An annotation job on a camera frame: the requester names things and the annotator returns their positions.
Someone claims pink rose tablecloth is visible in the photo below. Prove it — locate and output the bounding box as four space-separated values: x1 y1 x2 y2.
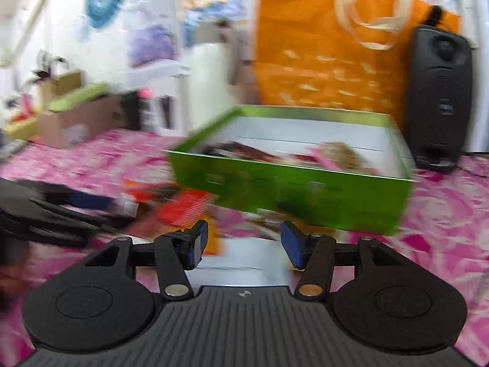
0 128 489 367

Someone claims red orange snack packet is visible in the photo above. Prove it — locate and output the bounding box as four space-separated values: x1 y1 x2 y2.
124 180 218 234

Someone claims black travel cup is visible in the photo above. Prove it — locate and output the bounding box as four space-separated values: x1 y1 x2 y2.
120 92 142 131

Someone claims yellow orange snack packet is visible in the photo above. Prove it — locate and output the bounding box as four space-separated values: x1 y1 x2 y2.
202 218 230 258

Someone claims brown cardboard box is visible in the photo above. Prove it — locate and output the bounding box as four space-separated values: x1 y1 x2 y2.
36 94 123 150

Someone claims purple bedding poster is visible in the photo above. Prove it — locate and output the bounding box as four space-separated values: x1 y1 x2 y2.
128 23 180 88

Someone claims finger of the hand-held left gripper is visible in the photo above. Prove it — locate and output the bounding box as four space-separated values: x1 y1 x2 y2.
34 189 139 221
26 213 131 236

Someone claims blue bedding poster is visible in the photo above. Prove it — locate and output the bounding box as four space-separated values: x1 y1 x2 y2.
179 0 245 50

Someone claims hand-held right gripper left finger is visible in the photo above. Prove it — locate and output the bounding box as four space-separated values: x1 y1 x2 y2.
82 220 210 302

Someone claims orange tote bag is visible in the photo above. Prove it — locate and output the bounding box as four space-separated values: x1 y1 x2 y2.
254 0 461 123

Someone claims beige pink-edged snack packet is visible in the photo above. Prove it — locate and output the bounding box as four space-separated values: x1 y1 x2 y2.
310 141 369 171

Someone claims white snack packet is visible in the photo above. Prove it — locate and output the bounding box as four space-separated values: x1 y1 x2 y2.
199 237 296 288

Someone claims white cup product box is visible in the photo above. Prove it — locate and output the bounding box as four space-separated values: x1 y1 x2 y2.
155 72 192 136

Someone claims green cardboard box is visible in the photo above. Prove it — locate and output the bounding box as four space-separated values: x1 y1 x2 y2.
165 105 419 237

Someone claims cream thermos jug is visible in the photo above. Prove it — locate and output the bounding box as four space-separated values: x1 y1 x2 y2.
189 23 245 138

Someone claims black speaker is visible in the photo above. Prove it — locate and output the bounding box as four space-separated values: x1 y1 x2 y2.
403 6 474 173

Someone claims open tan cardboard carton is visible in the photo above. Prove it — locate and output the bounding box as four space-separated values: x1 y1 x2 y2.
38 69 85 100

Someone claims pink-lid clear bottle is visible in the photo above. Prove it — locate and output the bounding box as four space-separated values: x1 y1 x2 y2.
138 89 159 132

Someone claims dark brown snack packet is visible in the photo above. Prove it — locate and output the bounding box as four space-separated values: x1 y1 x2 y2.
206 141 291 164

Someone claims green box lid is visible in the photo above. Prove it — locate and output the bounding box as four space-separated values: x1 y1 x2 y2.
48 82 111 112

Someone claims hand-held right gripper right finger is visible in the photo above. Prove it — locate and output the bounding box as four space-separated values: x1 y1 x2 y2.
280 221 407 302

